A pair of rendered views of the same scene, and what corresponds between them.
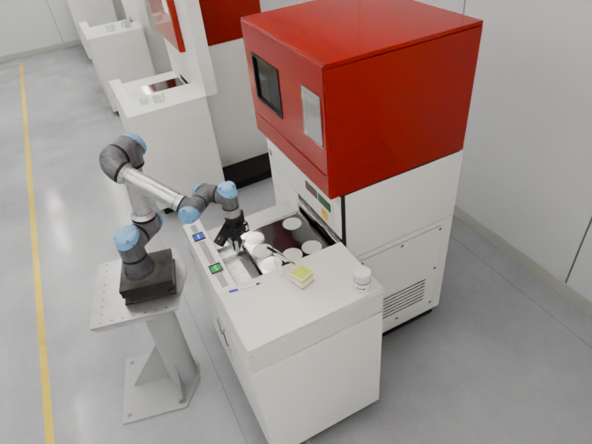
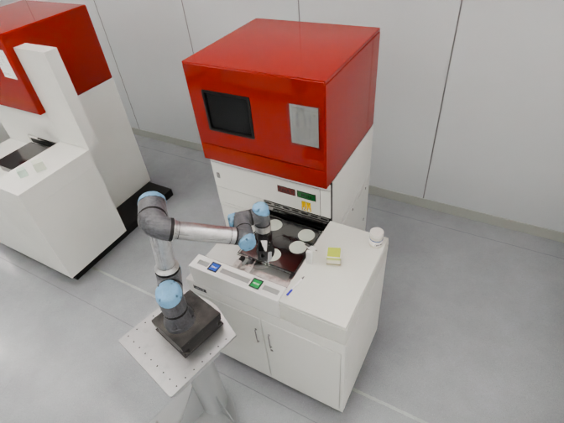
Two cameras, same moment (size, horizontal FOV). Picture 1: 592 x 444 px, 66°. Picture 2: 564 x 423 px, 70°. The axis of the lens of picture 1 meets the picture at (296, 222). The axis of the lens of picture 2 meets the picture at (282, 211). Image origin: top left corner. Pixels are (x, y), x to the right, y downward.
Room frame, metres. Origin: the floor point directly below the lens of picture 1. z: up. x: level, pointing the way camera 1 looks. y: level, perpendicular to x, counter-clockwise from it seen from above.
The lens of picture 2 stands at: (0.36, 0.98, 2.54)
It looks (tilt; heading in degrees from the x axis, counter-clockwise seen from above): 41 degrees down; 326
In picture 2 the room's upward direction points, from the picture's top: 6 degrees counter-clockwise
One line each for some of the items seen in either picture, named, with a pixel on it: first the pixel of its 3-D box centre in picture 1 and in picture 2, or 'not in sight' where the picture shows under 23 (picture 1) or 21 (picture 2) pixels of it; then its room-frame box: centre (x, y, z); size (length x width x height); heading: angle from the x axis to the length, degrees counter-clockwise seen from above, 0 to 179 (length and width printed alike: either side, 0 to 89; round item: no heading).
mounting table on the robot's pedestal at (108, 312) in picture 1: (144, 292); (184, 341); (1.62, 0.80, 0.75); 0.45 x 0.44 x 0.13; 100
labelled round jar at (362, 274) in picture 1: (362, 279); (376, 237); (1.30, -0.25, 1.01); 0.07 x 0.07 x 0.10
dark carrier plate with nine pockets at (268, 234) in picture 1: (282, 242); (281, 242); (1.72, 0.08, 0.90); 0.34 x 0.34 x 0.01; 23
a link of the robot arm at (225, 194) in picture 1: (227, 196); (260, 214); (1.57, 0.27, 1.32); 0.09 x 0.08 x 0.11; 67
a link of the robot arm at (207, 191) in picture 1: (205, 195); (241, 221); (1.60, 0.37, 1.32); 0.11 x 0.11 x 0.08; 67
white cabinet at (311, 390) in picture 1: (281, 324); (290, 310); (1.60, 0.14, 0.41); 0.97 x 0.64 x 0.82; 23
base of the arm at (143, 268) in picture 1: (136, 262); (177, 314); (1.63, 0.78, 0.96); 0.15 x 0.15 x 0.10
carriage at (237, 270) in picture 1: (235, 270); (261, 279); (1.60, 0.32, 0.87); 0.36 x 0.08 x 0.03; 23
